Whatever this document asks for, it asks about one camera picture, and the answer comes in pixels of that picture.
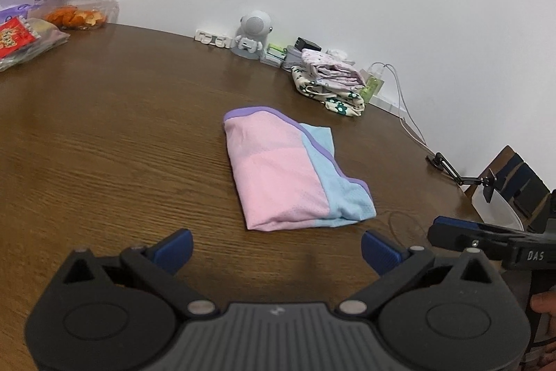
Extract pink blue purple mesh garment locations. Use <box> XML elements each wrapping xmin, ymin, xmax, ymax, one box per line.
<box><xmin>223</xmin><ymin>106</ymin><xmax>377</xmax><ymax>233</ymax></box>

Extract person's right hand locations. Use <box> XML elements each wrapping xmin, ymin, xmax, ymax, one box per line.
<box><xmin>530</xmin><ymin>290</ymin><xmax>556</xmax><ymax>316</ymax></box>

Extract white paper sheet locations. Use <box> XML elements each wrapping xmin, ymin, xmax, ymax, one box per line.
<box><xmin>470</xmin><ymin>185</ymin><xmax>524</xmax><ymax>232</ymax></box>

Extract black articulated phone stand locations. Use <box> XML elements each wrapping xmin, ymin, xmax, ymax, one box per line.
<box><xmin>425</xmin><ymin>151</ymin><xmax>499</xmax><ymax>204</ymax></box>

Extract white power strip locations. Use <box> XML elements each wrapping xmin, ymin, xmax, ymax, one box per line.
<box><xmin>369</xmin><ymin>96</ymin><xmax>407</xmax><ymax>118</ymax></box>

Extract cream green flower folded cloth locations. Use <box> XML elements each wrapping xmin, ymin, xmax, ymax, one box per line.
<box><xmin>291</xmin><ymin>66</ymin><xmax>366</xmax><ymax>117</ymax></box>

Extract green spray bottle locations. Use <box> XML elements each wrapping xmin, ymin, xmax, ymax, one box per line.
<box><xmin>360</xmin><ymin>67</ymin><xmax>384</xmax><ymax>104</ymax></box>

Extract pink floral folded cloth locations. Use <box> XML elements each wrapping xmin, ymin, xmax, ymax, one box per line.
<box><xmin>302</xmin><ymin>49</ymin><xmax>366</xmax><ymax>90</ymax></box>

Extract white toy train ornament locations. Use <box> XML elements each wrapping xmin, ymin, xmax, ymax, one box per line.
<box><xmin>194</xmin><ymin>29</ymin><xmax>232</xmax><ymax>49</ymax></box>

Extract grey small tin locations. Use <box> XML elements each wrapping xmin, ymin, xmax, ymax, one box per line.
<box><xmin>281</xmin><ymin>45</ymin><xmax>303</xmax><ymax>72</ymax></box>

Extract green white small boxes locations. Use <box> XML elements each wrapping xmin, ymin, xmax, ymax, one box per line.
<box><xmin>260</xmin><ymin>43</ymin><xmax>287</xmax><ymax>68</ymax></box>

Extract small black box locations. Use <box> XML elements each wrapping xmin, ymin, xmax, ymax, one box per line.
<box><xmin>294</xmin><ymin>37</ymin><xmax>321</xmax><ymax>52</ymax></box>

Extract white astronaut figurine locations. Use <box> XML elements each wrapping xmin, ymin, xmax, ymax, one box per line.
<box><xmin>231</xmin><ymin>10</ymin><xmax>273</xmax><ymax>60</ymax></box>

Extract red snack packet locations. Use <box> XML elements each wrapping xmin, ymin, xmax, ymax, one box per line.
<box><xmin>0</xmin><ymin>16</ymin><xmax>40</xmax><ymax>58</ymax></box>

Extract purple tissue pack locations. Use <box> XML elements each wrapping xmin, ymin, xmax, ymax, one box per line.
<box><xmin>0</xmin><ymin>0</ymin><xmax>35</xmax><ymax>24</ymax></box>

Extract white charger cable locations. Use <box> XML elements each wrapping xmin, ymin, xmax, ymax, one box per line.
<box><xmin>368</xmin><ymin>61</ymin><xmax>435</xmax><ymax>153</ymax></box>

